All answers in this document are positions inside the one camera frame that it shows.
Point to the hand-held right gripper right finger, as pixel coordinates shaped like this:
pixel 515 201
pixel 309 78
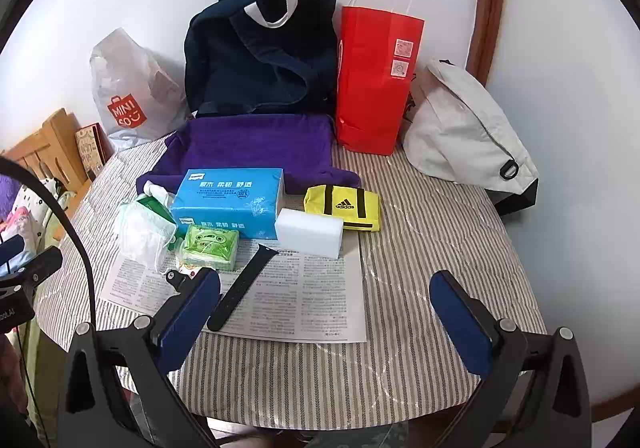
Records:
pixel 460 328

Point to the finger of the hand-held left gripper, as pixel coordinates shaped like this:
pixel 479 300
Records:
pixel 10 250
pixel 37 265

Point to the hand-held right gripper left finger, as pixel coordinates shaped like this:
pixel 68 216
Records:
pixel 187 318

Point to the clear plastic bag green pack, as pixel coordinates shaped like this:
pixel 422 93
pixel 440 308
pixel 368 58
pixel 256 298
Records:
pixel 142 233

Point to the white sponge block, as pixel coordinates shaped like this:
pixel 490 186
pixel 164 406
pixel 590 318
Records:
pixel 309 232

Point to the yellow pouch with black stripes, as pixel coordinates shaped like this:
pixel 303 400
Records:
pixel 345 208

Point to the floral print bedding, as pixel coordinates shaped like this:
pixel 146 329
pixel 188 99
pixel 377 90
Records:
pixel 25 218

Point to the small printed sticker packet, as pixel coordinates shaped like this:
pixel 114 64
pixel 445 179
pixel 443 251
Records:
pixel 184 272

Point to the light green cloth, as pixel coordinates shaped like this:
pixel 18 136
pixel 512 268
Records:
pixel 37 353

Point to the light green wet wipes pack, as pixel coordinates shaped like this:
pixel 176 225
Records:
pixel 207 245

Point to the wooden headboard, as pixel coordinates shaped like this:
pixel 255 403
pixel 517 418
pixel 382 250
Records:
pixel 42 148

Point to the newspaper sheet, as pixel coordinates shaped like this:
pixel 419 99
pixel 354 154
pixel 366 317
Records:
pixel 300 298

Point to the dark green tissue pack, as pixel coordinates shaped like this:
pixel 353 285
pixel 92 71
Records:
pixel 157 203

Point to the blue tissue pack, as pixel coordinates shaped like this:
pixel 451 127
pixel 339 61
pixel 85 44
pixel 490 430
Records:
pixel 227 203

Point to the brown patterned box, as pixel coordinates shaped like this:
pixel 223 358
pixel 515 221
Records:
pixel 90 148

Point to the black paper bag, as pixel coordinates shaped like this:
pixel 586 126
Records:
pixel 517 202

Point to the purple towel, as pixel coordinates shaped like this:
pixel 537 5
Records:
pixel 255 143

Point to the white plastic shopping bag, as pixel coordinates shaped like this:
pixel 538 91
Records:
pixel 132 93

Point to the white cloth bag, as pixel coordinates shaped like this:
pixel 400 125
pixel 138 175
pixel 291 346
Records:
pixel 465 128

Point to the red paper bag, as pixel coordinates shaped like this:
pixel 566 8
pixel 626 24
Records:
pixel 372 78

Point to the navy tote bag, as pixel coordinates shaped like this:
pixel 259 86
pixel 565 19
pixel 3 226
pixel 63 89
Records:
pixel 260 53

